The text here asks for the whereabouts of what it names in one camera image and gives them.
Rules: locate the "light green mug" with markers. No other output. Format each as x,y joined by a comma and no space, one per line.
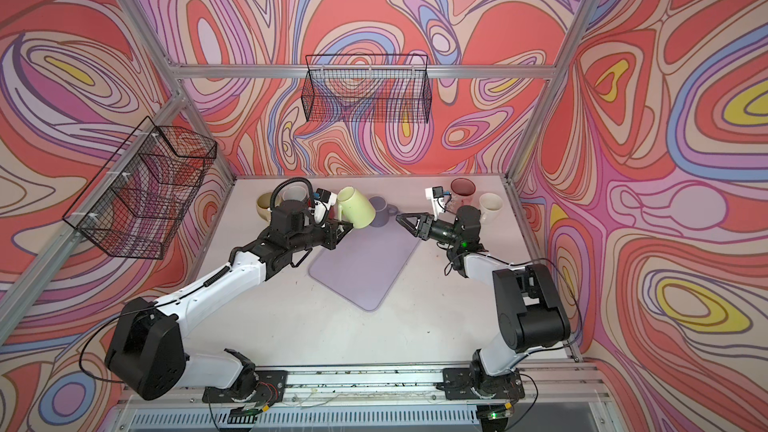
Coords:
354,207

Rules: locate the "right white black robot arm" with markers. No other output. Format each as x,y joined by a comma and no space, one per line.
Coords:
530,314

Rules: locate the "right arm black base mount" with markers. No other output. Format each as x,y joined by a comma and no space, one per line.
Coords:
469,383

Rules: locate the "black wire basket left wall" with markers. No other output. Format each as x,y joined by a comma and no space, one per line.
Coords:
146,199

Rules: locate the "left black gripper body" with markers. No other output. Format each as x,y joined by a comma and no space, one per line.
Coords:
326,236

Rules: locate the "purple mug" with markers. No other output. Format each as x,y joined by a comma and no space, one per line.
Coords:
383,211

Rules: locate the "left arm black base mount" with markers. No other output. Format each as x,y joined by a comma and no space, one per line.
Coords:
265,387

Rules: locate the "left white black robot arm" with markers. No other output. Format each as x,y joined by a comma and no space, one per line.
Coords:
147,351

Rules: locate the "white mug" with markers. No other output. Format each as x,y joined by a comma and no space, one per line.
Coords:
490,205

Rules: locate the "pink patterned mug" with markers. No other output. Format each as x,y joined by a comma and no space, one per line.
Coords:
462,192

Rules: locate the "black wire basket wall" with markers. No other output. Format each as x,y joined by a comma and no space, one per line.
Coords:
146,199
367,88

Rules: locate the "lavender plastic tray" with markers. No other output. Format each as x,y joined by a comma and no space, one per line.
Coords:
365,265

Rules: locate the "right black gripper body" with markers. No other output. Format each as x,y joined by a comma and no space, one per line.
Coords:
432,229

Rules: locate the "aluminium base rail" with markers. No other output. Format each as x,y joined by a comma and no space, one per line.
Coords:
544,395

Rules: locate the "light blue mug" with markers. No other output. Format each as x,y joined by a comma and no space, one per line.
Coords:
296,192

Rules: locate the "black wire basket back wall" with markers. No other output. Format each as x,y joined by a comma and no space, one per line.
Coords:
367,88

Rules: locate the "beige speckled mug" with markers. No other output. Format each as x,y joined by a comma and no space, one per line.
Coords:
263,204

